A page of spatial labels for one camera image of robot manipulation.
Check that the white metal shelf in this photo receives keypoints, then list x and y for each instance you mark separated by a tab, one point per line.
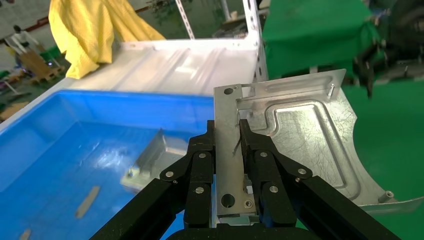
165	69

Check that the stamped grey metal plate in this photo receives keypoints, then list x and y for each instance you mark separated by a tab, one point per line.
298	132
149	165

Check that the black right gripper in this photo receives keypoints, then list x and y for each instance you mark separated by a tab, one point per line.
404	26

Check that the grey tape strip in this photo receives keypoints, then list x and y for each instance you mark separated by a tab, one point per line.
26	234
87	202

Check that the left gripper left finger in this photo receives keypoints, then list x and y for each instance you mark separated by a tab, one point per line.
198	172

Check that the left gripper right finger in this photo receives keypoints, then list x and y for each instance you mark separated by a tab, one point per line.
265	172

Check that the wooden pallet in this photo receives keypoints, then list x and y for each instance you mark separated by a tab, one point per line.
39	68

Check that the yellow woven cloth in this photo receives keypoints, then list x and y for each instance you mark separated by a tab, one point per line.
86	33

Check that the blue plastic bin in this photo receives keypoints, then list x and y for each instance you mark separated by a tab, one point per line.
49	149

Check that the white perforated angle rail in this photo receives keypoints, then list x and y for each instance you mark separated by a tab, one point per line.
184	20
255	39

